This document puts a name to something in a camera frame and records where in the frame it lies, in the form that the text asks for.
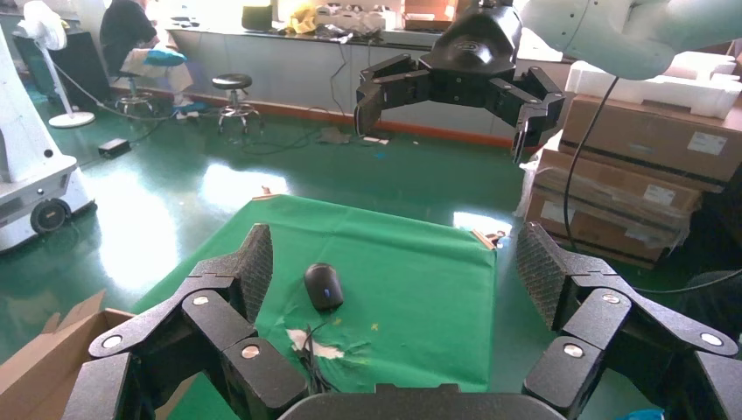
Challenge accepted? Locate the long grey workbench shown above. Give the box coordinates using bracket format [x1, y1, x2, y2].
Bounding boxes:
[166, 23, 575, 149]

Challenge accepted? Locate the white styrofoam packing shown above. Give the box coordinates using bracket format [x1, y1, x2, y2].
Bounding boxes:
[564, 51, 742, 121]

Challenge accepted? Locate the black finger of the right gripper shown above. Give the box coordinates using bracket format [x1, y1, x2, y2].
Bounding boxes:
[486, 66, 567, 165]
[354, 52, 433, 137]

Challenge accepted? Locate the black round stool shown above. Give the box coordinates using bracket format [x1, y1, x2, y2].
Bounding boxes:
[211, 73, 265, 136]

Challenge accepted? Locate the seated person in black shirt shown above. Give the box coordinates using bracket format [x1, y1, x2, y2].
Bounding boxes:
[99, 0, 195, 109]

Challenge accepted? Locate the green tablecloth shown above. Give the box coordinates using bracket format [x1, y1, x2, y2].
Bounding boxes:
[133, 193, 500, 420]

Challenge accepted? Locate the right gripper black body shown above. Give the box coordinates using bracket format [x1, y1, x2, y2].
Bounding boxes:
[416, 3, 526, 109]

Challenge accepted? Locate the black cabinet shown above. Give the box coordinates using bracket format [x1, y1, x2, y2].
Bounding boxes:
[12, 31, 112, 107]

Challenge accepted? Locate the yellow cloth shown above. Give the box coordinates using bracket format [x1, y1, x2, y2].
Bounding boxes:
[288, 5, 318, 35]

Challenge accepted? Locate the small brown cardboard carton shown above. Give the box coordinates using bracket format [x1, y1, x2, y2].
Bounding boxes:
[402, 0, 459, 32]

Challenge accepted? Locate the open brown cardboard box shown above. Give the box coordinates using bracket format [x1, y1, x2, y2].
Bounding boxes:
[0, 290, 199, 420]

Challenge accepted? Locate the black cable bundle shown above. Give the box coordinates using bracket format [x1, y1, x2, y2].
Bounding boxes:
[295, 262, 346, 396]

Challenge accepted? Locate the white standing fan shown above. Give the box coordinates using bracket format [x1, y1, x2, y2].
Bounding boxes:
[16, 0, 97, 130]

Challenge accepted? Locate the black power adapter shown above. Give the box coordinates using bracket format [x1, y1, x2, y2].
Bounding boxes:
[97, 137, 132, 159]

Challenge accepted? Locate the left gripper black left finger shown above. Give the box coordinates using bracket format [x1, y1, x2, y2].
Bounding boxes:
[62, 222, 308, 420]

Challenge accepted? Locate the large brown shipping carton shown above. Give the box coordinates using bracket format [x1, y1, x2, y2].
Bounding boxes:
[532, 147, 704, 235]
[524, 190, 692, 271]
[559, 92, 742, 193]

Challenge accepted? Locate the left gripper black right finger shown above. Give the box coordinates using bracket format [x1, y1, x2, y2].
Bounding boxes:
[514, 220, 742, 420]

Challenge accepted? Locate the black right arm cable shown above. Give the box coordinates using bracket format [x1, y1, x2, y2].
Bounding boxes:
[563, 75, 621, 257]

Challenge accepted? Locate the white equipment pile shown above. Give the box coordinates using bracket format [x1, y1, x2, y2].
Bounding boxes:
[312, 3, 399, 37]

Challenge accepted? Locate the white wheeled background robot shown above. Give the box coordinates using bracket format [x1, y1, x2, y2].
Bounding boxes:
[0, 23, 97, 255]

